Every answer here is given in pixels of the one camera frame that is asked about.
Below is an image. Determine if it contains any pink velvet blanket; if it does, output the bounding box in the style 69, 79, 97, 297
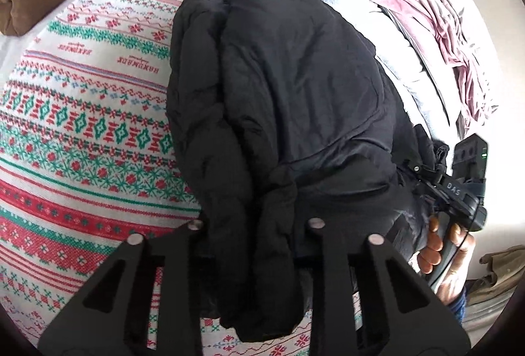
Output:
369, 0, 497, 138

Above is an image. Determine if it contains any person right hand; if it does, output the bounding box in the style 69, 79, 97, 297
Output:
416, 215, 476, 305

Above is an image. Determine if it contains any olive cloth on floor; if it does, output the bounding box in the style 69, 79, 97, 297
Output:
467, 245, 525, 305

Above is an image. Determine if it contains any light blue duvet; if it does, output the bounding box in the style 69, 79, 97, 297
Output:
323, 0, 456, 144

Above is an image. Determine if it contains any black quilted puffer jacket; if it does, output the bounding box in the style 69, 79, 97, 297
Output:
166, 0, 431, 343

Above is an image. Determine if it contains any patterned nordic blanket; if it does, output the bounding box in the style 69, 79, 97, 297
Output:
0, 0, 366, 356

